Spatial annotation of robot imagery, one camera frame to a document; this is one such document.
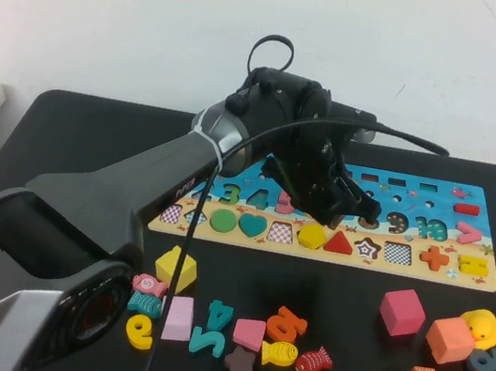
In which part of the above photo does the yellow equals sign piece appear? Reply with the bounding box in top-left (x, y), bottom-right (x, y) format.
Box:
top-left (456, 255), bottom-right (489, 279)

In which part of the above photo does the yellow number six piece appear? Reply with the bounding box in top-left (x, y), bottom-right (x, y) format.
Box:
top-left (122, 311), bottom-right (159, 352)

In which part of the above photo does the yellow pentagon piece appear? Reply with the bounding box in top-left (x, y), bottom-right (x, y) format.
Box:
top-left (296, 222), bottom-right (331, 253)

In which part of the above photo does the red fish piece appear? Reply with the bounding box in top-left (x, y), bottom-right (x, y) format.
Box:
top-left (293, 342), bottom-right (337, 371)

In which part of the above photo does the pink trapezoid piece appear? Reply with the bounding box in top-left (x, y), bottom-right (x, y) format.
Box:
top-left (229, 316), bottom-right (268, 353)

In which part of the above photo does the teal heart piece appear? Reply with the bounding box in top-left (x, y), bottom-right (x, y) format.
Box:
top-left (236, 211), bottom-right (270, 241)

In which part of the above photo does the black cable loop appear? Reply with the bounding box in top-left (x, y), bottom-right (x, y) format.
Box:
top-left (246, 29), bottom-right (299, 80)

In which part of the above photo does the brown star piece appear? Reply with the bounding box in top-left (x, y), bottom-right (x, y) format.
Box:
top-left (222, 343), bottom-right (257, 371)

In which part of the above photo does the blue-grey number nine piece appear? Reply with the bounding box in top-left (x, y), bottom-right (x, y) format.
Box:
top-left (464, 344), bottom-right (496, 371)

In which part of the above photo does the yellow rubber duck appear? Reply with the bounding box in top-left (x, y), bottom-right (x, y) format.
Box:
top-left (455, 305), bottom-right (496, 352)

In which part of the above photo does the yellow fish piece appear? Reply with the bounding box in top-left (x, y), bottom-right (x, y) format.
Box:
top-left (257, 337), bottom-right (301, 371)

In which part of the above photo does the orange plus sign piece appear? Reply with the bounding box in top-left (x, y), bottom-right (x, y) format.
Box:
top-left (416, 244), bottom-right (452, 273)

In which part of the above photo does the red triangle piece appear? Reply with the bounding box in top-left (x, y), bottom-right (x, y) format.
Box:
top-left (323, 229), bottom-right (357, 256)

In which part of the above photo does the colourful wooden puzzle board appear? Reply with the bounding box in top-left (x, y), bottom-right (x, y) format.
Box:
top-left (146, 132), bottom-right (496, 295)

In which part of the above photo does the orange number ten piece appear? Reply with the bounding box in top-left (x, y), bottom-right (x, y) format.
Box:
top-left (263, 302), bottom-right (311, 348)

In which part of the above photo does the teal number four piece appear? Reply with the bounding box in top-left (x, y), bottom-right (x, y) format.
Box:
top-left (204, 298), bottom-right (236, 335)

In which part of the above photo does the teal striped fish piece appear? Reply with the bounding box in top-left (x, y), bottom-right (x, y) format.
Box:
top-left (125, 288), bottom-right (164, 320)

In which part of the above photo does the pink fish number five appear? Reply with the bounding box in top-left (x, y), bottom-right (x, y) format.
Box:
top-left (130, 271), bottom-right (170, 300)

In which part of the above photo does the magenta wooden cube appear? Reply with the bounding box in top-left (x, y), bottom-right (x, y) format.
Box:
top-left (375, 284), bottom-right (430, 342)

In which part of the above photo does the red minus sign piece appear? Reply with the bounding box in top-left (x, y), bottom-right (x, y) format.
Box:
top-left (452, 201), bottom-right (481, 217)

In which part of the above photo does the lilac wooden cube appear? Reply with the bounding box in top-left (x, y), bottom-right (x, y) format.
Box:
top-left (159, 293), bottom-right (198, 345)

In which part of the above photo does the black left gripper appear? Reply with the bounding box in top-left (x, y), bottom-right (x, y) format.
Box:
top-left (255, 120), bottom-right (393, 238)

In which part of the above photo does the salmon wooden cube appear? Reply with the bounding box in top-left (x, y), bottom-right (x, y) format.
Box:
top-left (421, 313), bottom-right (479, 370)

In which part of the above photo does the pink greater-than sign piece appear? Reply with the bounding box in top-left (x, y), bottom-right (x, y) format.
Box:
top-left (453, 221), bottom-right (485, 248)

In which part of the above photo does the teal number two piece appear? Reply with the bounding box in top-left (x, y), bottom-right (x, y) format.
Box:
top-left (187, 324), bottom-right (227, 359)

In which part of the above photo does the yellow wooden cube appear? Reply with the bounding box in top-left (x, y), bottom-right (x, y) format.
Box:
top-left (149, 242), bottom-right (202, 298)

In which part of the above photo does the green circle piece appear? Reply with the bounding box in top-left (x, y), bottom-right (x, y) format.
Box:
top-left (207, 206), bottom-right (240, 237)

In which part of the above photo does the pink number five piece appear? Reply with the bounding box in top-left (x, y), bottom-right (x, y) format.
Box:
top-left (273, 189), bottom-right (298, 217)

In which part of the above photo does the white zip tie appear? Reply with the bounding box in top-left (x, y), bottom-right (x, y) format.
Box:
top-left (183, 106), bottom-right (236, 174)

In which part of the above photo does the black camera cable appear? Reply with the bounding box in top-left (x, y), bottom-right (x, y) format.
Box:
top-left (144, 92), bottom-right (454, 371)

